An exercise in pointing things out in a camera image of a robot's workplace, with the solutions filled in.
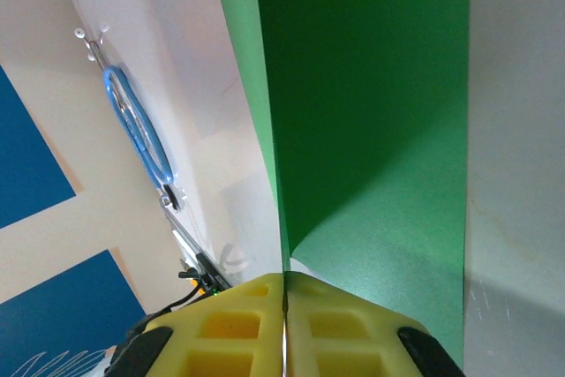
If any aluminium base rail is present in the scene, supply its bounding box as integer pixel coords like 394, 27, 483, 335
162, 200, 222, 290

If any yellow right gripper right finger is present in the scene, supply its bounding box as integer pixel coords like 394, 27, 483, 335
285, 271, 463, 377

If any blue hanging loop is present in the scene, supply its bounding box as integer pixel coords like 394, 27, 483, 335
102, 64, 174, 187

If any green paper sheet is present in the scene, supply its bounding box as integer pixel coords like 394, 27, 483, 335
207, 0, 472, 372

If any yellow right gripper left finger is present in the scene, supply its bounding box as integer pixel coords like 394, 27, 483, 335
115, 271, 287, 377

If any white wall hook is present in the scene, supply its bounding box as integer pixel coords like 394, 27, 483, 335
73, 23, 111, 69

